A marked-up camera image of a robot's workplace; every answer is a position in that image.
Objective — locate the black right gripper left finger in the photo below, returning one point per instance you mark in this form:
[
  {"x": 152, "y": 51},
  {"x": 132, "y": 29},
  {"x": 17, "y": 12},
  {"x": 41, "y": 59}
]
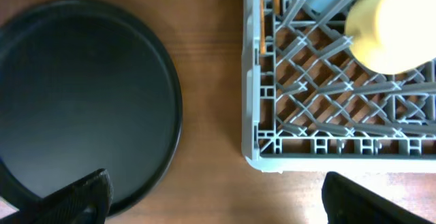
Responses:
[{"x": 84, "y": 201}]

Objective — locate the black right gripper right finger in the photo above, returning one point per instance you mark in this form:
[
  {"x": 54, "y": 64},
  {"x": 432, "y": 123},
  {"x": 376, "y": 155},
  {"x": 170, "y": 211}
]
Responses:
[{"x": 347, "y": 202}]

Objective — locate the yellow bowl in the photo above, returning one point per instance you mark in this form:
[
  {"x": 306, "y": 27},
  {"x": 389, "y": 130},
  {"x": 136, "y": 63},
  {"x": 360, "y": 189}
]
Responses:
[{"x": 392, "y": 36}]

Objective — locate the grey dishwasher rack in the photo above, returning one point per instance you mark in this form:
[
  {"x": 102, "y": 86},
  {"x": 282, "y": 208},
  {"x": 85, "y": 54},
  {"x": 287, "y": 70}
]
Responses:
[{"x": 309, "y": 105}]

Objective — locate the round black serving tray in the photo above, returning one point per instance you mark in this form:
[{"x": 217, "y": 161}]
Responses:
[{"x": 85, "y": 85}]

